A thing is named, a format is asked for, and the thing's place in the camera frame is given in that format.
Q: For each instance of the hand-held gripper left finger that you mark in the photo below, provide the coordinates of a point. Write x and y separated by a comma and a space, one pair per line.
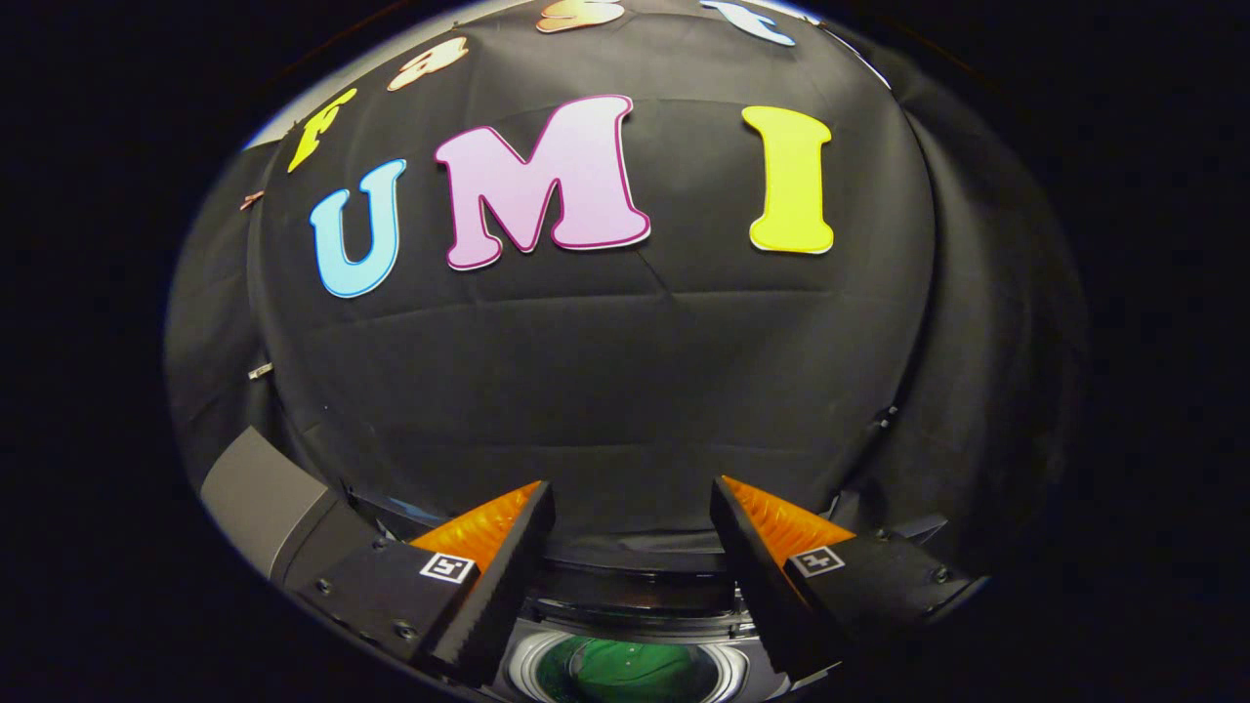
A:
513, 576

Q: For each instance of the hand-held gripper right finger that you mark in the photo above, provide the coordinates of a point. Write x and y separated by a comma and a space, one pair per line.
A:
747, 576

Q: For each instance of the washing machine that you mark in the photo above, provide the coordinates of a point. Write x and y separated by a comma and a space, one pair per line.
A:
625, 615

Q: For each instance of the green polo shirt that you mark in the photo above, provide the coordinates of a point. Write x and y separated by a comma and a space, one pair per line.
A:
625, 669

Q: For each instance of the black backdrop cloth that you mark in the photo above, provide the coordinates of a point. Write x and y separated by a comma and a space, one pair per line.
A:
605, 371

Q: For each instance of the grey box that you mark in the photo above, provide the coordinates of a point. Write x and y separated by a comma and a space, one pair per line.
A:
264, 498

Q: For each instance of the white clip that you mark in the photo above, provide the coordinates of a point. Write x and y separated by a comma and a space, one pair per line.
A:
260, 371

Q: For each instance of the pink clip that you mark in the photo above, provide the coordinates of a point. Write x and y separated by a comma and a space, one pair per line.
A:
252, 200

